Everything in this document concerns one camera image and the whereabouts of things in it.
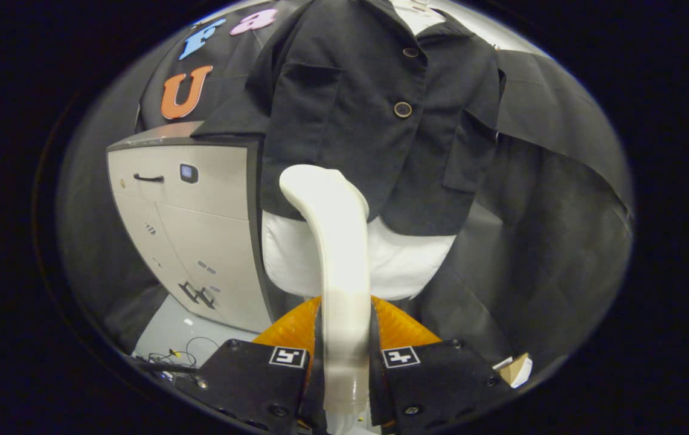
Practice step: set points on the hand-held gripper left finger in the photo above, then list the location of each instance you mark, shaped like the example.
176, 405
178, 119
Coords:
247, 386

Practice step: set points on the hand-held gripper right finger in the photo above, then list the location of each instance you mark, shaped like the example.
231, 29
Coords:
441, 380

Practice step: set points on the white garment steamer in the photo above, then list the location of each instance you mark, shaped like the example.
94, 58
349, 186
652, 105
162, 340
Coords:
344, 272

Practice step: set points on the black blazer jacket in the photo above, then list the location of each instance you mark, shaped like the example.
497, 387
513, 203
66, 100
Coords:
344, 121

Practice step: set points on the small cardboard piece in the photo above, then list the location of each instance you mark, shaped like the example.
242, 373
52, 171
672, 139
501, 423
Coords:
516, 368

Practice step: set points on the white mannequin torso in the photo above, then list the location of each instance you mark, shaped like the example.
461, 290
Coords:
404, 266

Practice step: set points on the black backdrop cloth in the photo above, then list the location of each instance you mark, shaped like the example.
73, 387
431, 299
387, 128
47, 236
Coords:
549, 241

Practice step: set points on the grey cabinet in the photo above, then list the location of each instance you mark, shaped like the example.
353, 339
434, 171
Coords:
199, 211

